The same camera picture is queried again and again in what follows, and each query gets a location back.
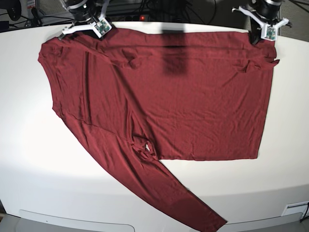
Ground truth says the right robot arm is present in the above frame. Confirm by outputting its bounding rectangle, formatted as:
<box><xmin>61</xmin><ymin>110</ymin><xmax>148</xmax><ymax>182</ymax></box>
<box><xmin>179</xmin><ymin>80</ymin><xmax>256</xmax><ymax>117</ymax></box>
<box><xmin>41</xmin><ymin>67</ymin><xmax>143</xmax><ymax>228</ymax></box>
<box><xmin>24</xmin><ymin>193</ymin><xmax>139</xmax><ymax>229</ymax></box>
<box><xmin>58</xmin><ymin>0</ymin><xmax>112</xmax><ymax>40</ymax></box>

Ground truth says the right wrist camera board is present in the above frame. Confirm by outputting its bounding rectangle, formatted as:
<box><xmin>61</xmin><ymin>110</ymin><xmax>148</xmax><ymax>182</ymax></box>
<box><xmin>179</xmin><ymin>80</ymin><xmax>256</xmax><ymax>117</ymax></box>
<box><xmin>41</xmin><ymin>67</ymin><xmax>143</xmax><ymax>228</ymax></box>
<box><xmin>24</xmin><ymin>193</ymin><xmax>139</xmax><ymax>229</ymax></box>
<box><xmin>94</xmin><ymin>18</ymin><xmax>112</xmax><ymax>38</ymax></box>

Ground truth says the black power strip red switch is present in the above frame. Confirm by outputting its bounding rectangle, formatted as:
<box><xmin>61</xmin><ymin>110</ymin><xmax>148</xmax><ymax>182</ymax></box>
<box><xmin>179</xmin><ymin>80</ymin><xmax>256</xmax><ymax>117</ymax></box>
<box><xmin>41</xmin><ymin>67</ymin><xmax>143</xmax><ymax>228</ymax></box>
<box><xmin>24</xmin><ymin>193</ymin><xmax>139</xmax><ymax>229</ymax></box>
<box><xmin>106</xmin><ymin>14</ymin><xmax>149</xmax><ymax>22</ymax></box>

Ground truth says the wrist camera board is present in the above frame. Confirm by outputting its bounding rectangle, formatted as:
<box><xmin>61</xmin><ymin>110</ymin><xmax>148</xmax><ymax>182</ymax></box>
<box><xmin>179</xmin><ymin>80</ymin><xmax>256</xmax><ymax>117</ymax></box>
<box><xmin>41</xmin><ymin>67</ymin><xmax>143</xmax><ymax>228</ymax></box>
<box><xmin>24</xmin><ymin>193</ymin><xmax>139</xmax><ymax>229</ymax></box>
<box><xmin>264</xmin><ymin>26</ymin><xmax>278</xmax><ymax>41</ymax></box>
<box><xmin>94</xmin><ymin>18</ymin><xmax>112</xmax><ymax>38</ymax></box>

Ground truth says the dark red long-sleeve T-shirt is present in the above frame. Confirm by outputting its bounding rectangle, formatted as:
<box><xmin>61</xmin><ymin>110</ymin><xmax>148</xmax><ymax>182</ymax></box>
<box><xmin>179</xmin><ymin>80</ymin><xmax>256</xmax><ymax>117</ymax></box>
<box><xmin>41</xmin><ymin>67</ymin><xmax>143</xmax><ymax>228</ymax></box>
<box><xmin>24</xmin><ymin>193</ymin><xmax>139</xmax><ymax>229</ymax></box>
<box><xmin>38</xmin><ymin>29</ymin><xmax>278</xmax><ymax>232</ymax></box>

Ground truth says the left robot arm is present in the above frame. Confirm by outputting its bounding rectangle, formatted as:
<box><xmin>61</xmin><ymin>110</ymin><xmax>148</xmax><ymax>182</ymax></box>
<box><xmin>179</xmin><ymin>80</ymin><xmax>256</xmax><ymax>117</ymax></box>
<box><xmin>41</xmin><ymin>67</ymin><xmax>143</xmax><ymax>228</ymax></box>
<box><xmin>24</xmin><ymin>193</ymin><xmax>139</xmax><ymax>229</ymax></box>
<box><xmin>232</xmin><ymin>0</ymin><xmax>292</xmax><ymax>45</ymax></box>

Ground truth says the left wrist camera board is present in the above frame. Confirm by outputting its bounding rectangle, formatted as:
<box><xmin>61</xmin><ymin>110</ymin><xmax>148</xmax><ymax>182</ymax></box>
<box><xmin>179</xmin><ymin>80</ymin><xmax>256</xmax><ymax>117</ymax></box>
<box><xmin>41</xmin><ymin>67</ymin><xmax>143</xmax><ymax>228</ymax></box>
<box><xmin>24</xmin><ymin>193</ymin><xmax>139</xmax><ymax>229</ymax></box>
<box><xmin>264</xmin><ymin>26</ymin><xmax>278</xmax><ymax>41</ymax></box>

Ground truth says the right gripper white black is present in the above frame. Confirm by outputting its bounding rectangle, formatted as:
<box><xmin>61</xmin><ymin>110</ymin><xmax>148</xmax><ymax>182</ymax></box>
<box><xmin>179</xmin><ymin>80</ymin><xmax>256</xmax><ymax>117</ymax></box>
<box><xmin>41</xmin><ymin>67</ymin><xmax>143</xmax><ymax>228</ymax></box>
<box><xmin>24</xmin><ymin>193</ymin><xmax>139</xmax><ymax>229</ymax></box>
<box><xmin>58</xmin><ymin>0</ymin><xmax>110</xmax><ymax>40</ymax></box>

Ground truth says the white label plate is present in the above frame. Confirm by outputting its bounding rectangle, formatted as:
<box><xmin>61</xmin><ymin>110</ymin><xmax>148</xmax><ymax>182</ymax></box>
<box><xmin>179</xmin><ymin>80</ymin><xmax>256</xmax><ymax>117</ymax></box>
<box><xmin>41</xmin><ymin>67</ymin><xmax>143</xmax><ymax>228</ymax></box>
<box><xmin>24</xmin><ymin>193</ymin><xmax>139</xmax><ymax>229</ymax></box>
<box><xmin>282</xmin><ymin>201</ymin><xmax>309</xmax><ymax>216</ymax></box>

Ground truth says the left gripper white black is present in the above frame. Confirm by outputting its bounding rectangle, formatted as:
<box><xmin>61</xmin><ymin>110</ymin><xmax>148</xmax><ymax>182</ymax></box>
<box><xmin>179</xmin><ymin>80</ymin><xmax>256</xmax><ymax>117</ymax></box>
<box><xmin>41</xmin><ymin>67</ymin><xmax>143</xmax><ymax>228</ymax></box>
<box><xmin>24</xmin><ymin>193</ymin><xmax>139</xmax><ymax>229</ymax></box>
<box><xmin>232</xmin><ymin>2</ymin><xmax>292</xmax><ymax>45</ymax></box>

